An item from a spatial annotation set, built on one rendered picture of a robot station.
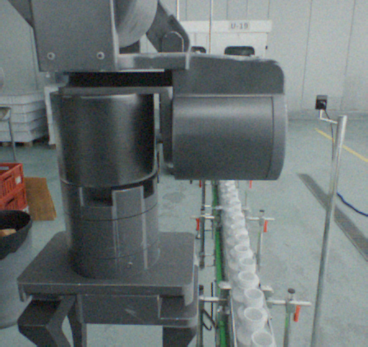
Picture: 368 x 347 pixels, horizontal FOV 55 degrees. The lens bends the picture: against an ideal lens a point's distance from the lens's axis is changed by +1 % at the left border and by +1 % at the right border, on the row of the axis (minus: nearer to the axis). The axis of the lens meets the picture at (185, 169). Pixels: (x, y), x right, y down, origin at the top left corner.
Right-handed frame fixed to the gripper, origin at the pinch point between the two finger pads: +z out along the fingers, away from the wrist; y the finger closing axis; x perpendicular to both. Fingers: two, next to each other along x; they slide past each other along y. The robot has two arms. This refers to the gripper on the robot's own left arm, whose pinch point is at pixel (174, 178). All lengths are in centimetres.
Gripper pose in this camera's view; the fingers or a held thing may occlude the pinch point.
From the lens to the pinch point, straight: 68.6
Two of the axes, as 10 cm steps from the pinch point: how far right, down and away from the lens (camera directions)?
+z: 0.0, 9.6, 2.8
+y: -10.0, -0.3, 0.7
